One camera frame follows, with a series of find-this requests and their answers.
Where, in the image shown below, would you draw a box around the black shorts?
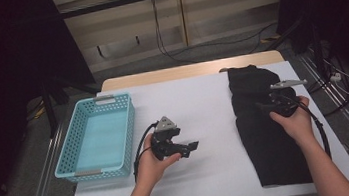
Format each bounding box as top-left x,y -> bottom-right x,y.
225,59 -> 315,193

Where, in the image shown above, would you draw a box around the black metal stand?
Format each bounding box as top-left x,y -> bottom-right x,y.
262,16 -> 329,81
38,71 -> 107,140

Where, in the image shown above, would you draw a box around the long black floor cable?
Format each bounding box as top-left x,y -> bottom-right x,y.
149,0 -> 283,69

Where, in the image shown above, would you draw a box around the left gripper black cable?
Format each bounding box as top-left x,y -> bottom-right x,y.
127,121 -> 166,185

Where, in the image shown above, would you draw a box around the white power plug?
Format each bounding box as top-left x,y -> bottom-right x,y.
329,72 -> 343,84

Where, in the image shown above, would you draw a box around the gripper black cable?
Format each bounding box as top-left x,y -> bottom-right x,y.
127,121 -> 166,185
282,88 -> 333,165

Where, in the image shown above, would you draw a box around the bundle of black cables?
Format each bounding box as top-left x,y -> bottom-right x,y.
303,52 -> 349,120

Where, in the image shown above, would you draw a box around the person's left hand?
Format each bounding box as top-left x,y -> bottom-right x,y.
130,130 -> 186,191

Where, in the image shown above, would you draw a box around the beige wooden cabinet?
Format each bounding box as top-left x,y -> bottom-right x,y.
61,0 -> 295,76

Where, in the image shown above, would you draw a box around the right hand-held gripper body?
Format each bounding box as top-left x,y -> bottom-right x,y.
261,77 -> 313,121

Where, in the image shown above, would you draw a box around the light blue plastic basket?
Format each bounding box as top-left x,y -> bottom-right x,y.
45,91 -> 144,186

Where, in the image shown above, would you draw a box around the light wooden table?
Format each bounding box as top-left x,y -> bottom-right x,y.
98,48 -> 287,93

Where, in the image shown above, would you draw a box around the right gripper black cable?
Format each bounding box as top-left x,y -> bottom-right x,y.
282,88 -> 333,165

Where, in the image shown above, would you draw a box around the person's right hand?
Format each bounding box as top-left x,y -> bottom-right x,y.
266,93 -> 317,151

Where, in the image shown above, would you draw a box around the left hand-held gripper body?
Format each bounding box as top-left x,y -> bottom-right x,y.
147,113 -> 190,163

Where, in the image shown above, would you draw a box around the yellow floor tape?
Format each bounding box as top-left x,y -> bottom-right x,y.
260,33 -> 281,45
25,99 -> 47,122

